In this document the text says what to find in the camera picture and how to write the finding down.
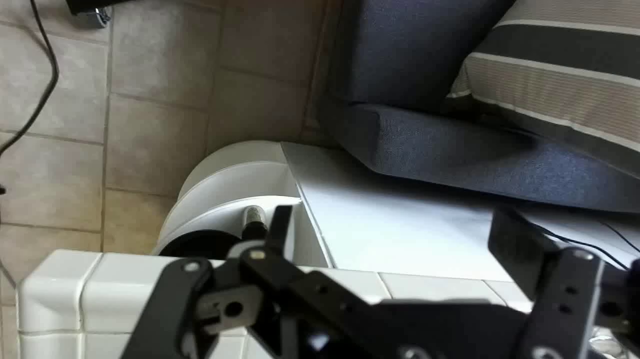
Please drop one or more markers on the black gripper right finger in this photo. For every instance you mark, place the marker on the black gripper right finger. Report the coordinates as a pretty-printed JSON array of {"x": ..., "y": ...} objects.
[{"x": 563, "y": 305}]

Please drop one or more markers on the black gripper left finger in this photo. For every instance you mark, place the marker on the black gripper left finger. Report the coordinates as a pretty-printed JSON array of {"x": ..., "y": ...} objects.
[{"x": 180, "y": 311}]

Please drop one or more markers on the beige striped pillow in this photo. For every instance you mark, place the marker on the beige striped pillow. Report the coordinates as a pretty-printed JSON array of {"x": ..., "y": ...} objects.
[{"x": 567, "y": 79}]

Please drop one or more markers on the dark blue sofa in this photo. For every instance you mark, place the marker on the dark blue sofa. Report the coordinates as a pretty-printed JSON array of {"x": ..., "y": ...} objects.
[{"x": 412, "y": 51}]

